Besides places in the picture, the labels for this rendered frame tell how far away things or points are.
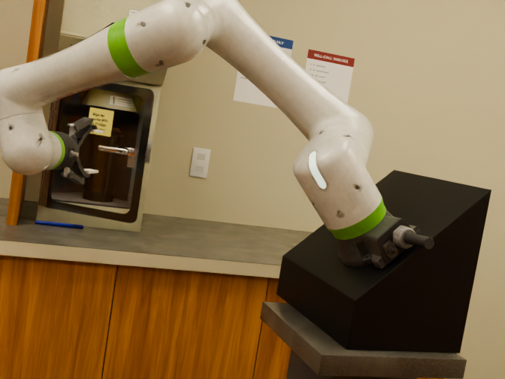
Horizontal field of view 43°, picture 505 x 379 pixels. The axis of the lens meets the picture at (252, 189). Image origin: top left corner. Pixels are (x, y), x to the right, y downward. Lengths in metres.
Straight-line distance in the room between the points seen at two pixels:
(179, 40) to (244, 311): 0.97
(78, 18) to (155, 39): 0.84
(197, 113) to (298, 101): 1.18
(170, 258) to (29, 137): 0.57
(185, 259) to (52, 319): 0.39
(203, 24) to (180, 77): 1.27
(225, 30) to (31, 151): 0.48
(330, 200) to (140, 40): 0.47
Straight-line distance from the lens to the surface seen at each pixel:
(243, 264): 1.86
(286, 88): 1.37
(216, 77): 2.54
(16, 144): 1.45
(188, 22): 1.22
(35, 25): 1.95
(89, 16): 2.05
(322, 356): 1.20
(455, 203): 1.36
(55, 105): 2.01
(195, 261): 1.82
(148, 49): 1.24
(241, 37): 1.36
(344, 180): 1.24
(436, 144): 2.94
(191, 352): 1.94
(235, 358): 1.98
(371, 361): 1.25
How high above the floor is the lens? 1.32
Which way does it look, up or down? 5 degrees down
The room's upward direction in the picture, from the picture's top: 9 degrees clockwise
